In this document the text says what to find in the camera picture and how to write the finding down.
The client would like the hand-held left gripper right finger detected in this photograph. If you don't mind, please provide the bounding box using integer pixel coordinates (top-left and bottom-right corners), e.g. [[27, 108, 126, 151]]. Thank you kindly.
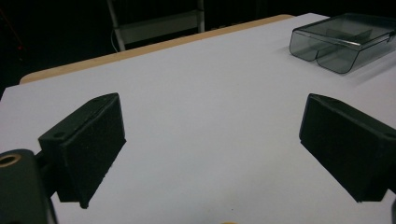
[[298, 92, 396, 203]]

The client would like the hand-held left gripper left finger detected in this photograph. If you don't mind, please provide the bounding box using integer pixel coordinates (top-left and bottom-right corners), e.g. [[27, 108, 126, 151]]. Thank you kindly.
[[37, 92, 127, 209]]

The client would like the clear grey compartment box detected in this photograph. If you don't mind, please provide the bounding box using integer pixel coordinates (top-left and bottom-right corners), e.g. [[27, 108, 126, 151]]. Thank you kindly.
[[289, 12, 396, 75]]

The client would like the grey metal stand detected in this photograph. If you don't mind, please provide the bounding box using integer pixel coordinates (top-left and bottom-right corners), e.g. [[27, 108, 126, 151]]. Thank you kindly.
[[106, 0, 206, 52]]

